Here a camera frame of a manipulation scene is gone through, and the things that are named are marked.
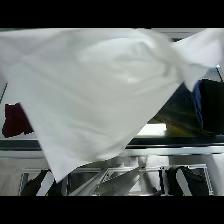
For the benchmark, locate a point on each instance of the blue garment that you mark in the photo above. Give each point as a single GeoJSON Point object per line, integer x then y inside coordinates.
{"type": "Point", "coordinates": [197, 105]}

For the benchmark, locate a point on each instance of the dark red garment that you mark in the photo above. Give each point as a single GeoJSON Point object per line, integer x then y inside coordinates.
{"type": "Point", "coordinates": [14, 120]}

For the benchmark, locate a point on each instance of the black garment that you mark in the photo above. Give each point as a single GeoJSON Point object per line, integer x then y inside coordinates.
{"type": "Point", "coordinates": [213, 105]}

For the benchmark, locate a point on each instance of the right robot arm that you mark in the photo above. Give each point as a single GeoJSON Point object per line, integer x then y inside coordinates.
{"type": "Point", "coordinates": [185, 181]}

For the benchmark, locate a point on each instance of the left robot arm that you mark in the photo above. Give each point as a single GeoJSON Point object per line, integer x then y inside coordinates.
{"type": "Point", "coordinates": [36, 185]}

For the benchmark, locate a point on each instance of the silver frame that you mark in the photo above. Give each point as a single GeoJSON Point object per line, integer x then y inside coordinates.
{"type": "Point", "coordinates": [120, 181]}

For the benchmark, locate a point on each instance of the white T-shirt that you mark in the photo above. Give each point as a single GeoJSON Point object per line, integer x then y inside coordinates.
{"type": "Point", "coordinates": [100, 86]}

